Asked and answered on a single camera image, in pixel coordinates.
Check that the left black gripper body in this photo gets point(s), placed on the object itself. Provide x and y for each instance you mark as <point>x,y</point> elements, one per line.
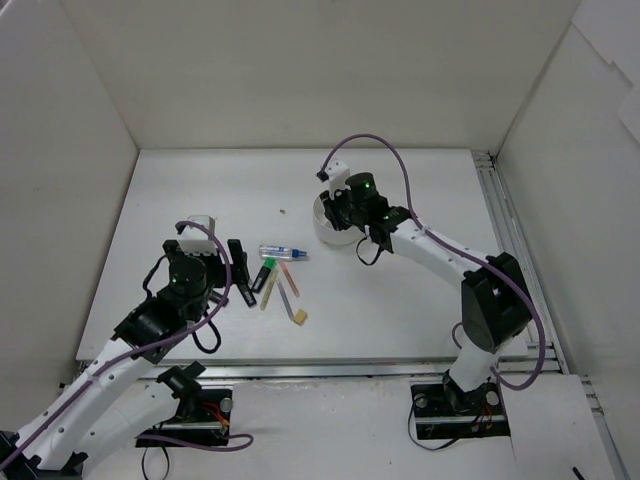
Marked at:
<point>220,270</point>

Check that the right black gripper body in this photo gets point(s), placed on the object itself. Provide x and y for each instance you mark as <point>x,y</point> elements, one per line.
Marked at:
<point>338,208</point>

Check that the clear blue-capped glue bottle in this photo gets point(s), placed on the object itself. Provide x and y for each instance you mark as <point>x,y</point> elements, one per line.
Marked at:
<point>282,253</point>

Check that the tan eraser block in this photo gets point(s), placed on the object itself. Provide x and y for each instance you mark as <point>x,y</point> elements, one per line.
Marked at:
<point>300,317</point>

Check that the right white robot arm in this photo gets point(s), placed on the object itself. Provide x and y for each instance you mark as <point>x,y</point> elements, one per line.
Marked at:
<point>493,292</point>

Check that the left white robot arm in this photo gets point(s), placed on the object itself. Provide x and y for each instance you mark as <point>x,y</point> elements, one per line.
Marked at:
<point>84,425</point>

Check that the yellow black highlighter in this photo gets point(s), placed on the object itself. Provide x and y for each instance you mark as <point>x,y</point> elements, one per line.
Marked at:
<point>247,295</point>

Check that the green black highlighter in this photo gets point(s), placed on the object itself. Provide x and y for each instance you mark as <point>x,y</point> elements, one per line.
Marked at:
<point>263,275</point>

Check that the pale yellow gel pen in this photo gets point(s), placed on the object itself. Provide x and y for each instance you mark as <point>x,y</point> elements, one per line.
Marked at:
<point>268,290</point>

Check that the white round compartment container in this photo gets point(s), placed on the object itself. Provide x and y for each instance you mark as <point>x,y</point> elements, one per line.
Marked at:
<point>329,231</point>

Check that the purple gel pen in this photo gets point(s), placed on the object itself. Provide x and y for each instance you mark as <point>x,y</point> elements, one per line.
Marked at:
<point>285,299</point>

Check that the orange gel pen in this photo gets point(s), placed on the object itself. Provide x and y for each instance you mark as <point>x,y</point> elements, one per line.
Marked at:
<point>289,278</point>

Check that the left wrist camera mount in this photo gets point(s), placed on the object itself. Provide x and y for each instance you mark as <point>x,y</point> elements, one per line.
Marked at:
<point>200,235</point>

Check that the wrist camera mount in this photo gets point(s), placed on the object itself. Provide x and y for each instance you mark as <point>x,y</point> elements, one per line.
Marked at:
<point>334,174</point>
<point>200,235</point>

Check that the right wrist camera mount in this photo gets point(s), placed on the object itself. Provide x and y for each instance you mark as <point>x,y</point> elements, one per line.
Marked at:
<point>334,174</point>

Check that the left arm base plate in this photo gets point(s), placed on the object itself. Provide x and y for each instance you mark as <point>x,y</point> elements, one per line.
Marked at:
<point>208,424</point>

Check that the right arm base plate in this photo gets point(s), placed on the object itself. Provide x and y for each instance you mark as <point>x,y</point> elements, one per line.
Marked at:
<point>434,419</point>

